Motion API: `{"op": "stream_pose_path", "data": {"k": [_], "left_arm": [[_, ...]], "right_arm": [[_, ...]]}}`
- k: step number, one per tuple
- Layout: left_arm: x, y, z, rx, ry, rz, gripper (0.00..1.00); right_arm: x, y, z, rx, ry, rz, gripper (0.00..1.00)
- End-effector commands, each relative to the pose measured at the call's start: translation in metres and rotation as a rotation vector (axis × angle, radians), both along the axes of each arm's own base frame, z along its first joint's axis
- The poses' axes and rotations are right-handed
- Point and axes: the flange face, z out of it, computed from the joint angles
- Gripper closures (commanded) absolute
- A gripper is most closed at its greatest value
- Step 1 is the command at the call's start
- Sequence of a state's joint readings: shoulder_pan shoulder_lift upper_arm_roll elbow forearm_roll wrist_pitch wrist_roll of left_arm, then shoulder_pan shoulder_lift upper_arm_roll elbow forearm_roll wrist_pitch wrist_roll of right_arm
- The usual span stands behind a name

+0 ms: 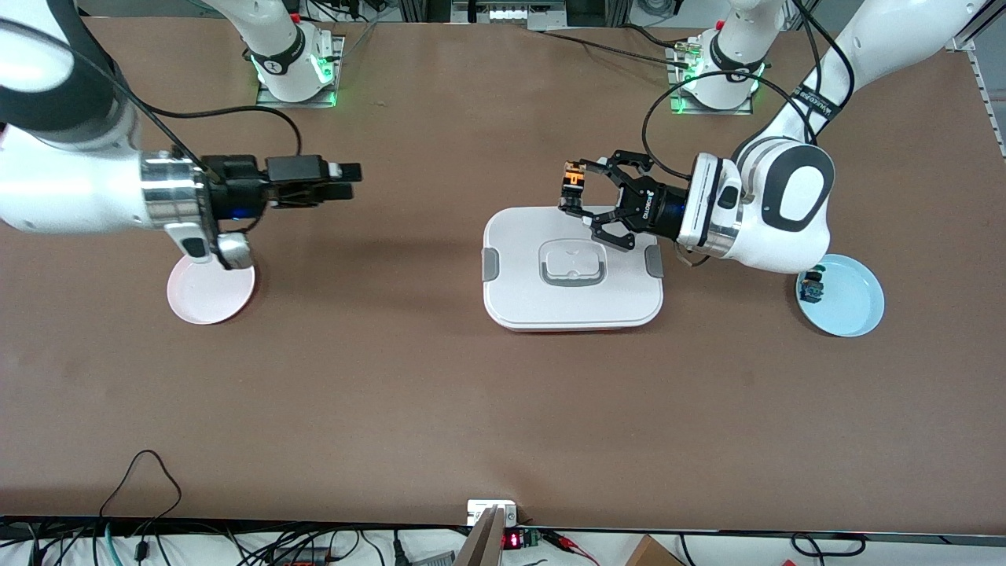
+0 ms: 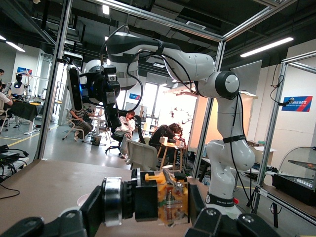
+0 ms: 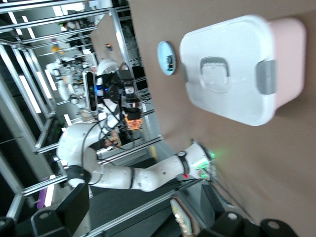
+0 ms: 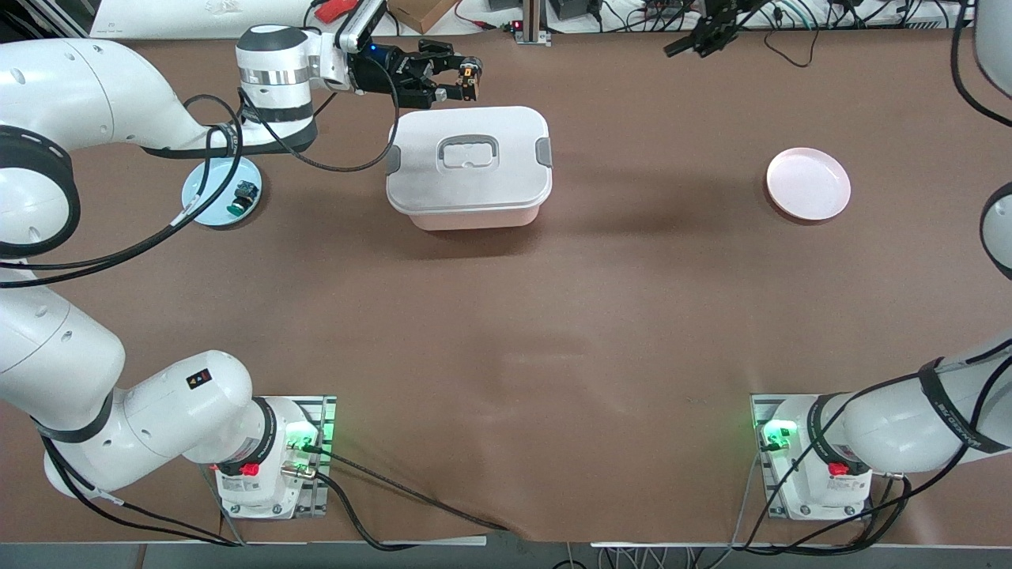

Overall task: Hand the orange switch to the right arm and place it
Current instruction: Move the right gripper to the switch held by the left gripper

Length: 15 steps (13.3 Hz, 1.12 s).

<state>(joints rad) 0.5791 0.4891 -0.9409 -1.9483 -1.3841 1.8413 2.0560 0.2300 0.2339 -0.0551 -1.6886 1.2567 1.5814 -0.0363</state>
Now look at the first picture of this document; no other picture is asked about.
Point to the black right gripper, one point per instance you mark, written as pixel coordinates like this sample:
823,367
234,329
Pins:
238,194

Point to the green push-button switch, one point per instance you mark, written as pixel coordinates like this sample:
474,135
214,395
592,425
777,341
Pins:
813,287

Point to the pink round plate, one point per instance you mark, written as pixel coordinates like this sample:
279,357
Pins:
208,295

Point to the red LED display module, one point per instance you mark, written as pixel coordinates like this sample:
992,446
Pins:
515,539

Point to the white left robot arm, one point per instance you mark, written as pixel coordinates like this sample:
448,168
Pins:
794,240

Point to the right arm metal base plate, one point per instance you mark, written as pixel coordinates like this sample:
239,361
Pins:
295,103

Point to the white socket plate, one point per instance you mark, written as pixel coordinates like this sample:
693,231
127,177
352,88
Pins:
483,507

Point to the aluminium profile post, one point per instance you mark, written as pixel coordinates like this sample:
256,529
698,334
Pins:
483,542

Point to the aluminium frame with label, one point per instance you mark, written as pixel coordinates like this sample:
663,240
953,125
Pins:
511,14

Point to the light blue round plate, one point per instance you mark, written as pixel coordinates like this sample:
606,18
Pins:
849,303

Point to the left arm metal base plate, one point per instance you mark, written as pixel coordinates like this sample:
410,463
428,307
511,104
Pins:
711,110

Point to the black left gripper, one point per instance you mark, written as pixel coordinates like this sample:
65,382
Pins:
657,210

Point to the orange push-button switch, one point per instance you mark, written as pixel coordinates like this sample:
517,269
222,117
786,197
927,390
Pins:
574,189

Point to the brown cardboard box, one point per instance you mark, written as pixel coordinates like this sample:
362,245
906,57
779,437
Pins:
652,554

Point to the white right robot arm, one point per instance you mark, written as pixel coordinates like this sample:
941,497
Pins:
63,192

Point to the white lidded lunch box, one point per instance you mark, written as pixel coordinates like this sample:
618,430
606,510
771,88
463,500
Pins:
572,303

